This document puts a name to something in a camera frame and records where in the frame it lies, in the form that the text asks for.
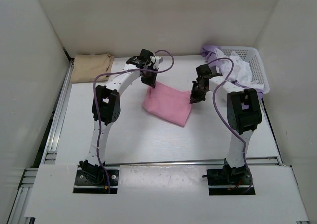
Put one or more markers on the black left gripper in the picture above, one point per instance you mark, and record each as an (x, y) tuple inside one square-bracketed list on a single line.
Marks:
[(150, 82)]

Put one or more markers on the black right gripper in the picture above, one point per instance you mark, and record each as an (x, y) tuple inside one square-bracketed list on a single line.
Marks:
[(195, 98)]

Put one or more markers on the pink t shirt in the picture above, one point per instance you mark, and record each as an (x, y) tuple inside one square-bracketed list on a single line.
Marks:
[(168, 104)]

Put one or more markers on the white t shirt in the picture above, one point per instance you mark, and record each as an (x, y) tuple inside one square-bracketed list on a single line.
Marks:
[(241, 74)]

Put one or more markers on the beige t shirt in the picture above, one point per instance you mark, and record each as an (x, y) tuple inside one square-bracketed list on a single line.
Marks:
[(88, 67)]

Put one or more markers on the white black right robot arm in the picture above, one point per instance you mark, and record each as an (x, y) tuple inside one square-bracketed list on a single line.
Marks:
[(239, 110)]

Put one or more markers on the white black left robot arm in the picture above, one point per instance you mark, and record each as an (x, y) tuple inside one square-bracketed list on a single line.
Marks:
[(106, 110)]

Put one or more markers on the lavender t shirt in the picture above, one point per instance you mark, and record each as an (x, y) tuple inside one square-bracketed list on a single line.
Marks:
[(208, 52)]

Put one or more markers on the white plastic laundry basket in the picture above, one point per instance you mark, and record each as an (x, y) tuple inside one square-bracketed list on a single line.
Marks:
[(252, 57)]

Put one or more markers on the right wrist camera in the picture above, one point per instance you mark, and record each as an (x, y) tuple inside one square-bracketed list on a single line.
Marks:
[(207, 71)]

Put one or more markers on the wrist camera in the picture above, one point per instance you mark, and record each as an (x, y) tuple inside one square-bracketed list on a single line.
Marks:
[(146, 60), (207, 71)]

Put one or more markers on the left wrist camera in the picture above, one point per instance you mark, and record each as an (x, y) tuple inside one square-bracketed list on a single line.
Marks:
[(146, 60)]

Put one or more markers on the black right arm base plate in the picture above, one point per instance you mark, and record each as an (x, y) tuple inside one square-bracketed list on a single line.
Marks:
[(219, 185)]

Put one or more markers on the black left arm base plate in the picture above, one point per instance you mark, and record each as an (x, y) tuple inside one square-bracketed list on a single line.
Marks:
[(86, 184)]

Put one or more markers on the aluminium frame rail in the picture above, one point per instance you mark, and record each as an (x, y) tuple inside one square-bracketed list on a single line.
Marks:
[(138, 137)]

